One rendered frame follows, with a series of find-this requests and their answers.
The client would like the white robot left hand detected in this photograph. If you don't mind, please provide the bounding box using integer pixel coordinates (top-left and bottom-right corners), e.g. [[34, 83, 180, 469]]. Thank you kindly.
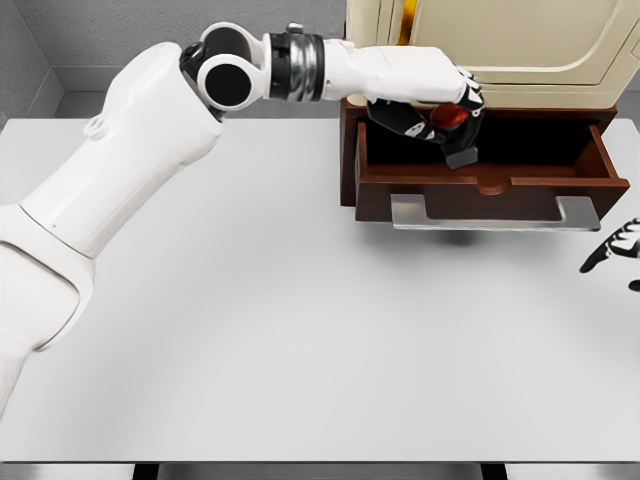
[[364, 45, 487, 146]]

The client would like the black switch with red button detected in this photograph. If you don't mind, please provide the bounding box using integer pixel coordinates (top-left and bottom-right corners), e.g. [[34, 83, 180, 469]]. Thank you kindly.
[[429, 102, 481, 172]]

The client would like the cream cabinet with brown base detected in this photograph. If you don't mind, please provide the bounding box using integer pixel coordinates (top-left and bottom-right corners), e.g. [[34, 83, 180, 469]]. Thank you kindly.
[[339, 0, 640, 209]]

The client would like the brown drawer with silver handle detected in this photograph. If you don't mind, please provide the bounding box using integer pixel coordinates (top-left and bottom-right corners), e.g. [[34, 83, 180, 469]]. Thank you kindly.
[[354, 117, 632, 233]]

